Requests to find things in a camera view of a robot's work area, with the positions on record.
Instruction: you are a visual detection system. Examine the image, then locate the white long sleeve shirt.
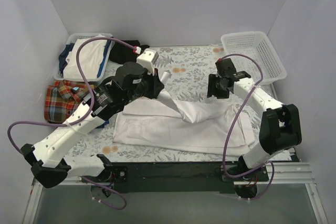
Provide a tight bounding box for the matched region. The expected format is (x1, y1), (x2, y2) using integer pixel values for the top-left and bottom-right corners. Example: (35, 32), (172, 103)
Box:
(112, 70), (256, 156)

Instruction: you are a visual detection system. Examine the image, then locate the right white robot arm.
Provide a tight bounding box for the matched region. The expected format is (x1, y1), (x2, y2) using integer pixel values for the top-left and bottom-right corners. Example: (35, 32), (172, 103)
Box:
(207, 55), (302, 181)

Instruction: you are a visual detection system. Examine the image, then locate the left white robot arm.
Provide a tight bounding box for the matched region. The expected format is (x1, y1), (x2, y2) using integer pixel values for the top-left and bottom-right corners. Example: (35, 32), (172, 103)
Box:
(21, 62), (164, 188)

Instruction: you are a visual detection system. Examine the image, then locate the floral patterned table mat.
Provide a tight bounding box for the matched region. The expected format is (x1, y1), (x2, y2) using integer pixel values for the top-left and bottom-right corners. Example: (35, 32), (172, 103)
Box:
(49, 45), (292, 163)

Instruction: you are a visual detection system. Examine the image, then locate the right white plastic basket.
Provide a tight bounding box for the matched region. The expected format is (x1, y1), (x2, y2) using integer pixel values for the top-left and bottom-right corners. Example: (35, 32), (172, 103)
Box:
(220, 31), (287, 85)

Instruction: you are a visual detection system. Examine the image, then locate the black folded garment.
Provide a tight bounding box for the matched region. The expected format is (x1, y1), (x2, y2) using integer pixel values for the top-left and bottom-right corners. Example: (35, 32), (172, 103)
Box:
(109, 40), (150, 65)

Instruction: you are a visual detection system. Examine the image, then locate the folded white shirt in basket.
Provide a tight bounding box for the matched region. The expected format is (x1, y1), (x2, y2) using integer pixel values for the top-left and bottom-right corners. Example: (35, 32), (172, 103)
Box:
(63, 39), (111, 81)

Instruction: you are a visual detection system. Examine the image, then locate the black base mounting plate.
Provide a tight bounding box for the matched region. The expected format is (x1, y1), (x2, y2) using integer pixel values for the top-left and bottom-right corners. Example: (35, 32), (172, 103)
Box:
(88, 162), (269, 194)

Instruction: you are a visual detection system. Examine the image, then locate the red plaid shirt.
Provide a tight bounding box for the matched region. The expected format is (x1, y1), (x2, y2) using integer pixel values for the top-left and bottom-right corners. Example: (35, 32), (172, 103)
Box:
(44, 80), (89, 124)

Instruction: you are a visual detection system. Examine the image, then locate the navy garment in basket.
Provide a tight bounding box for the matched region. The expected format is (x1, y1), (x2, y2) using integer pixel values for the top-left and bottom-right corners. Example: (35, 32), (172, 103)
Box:
(58, 43), (74, 75)

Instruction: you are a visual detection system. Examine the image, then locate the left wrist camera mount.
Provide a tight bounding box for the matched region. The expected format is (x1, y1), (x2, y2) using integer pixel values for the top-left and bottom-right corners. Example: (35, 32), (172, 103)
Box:
(136, 48), (159, 75)

